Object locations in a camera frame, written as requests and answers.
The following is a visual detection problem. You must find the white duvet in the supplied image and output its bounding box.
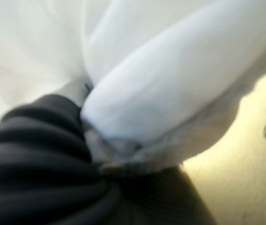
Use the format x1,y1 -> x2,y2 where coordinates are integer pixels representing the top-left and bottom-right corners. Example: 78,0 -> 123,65
0,0 -> 266,162

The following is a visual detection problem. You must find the beige fringed bed runner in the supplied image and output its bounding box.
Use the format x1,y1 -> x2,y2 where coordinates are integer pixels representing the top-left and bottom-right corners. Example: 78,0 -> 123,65
86,67 -> 266,175

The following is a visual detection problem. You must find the robot left hand black glove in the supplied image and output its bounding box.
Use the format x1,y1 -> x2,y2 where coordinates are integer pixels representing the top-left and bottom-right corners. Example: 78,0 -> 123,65
0,78 -> 218,225

